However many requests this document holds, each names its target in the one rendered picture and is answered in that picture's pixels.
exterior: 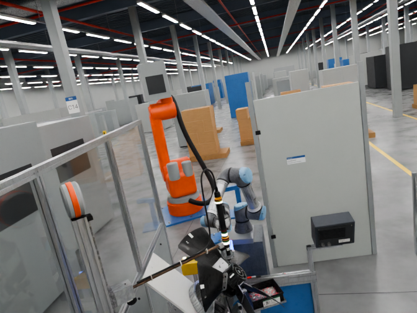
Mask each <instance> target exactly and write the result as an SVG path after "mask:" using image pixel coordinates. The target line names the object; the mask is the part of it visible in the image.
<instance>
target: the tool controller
mask: <svg viewBox="0 0 417 313"><path fill-rule="evenodd" d="M311 230H312V239H313V242H314V244H315V247H316V248H320V247H328V246H333V245H342V244H348V243H354V232H355V221H354V219H353V218H352V216H351V215H350V213H349V212H340V213H335V214H327V215H319V216H314V217H311Z"/></svg>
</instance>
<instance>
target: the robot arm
mask: <svg viewBox="0 0 417 313"><path fill-rule="evenodd" d="M252 180H253V176H252V171H251V170H250V169H249V168H248V167H229V168H226V169H224V170H223V171H222V172H221V173H220V174H219V176H218V178H217V180H216V184H217V187H218V190H219V191H220V195H221V197H222V198H223V195H224V193H225V190H226V187H228V185H229V183H236V185H237V187H239V188H240V189H241V191H242V193H243V196H244V198H245V200H246V202H240V203H237V204H235V205H234V213H235V221H236V223H235V232H236V233H238V234H247V233H250V232H251V231H252V230H253V226H252V225H251V223H250V221H249V220H250V219H251V220H264V219H265V216H266V207H265V206H262V205H261V203H260V202H259V201H258V200H257V197H256V195H255V193H254V190H253V187H252V185H251V182H252ZM214 192H215V190H214ZM214 192H213V195H212V198H211V201H210V204H209V207H208V210H207V214H208V220H209V224H210V227H211V228H217V230H218V233H219V231H220V225H219V221H218V216H217V209H216V205H215V200H214V198H215V197H214ZM222 206H223V213H224V216H225V223H226V224H225V225H226V229H227V233H228V232H231V230H232V224H231V217H230V207H229V205H228V203H227V202H222ZM200 224H201V226H203V227H208V223H207V217H206V215H203V216H202V217H201V218H200Z"/></svg>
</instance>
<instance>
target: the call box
mask: <svg viewBox="0 0 417 313"><path fill-rule="evenodd" d="M181 270H182V275H184V276H187V275H192V274H198V271H197V261H196V260H195V259H193V260H191V261H189V262H187V263H185V264H183V265H182V266H181Z"/></svg>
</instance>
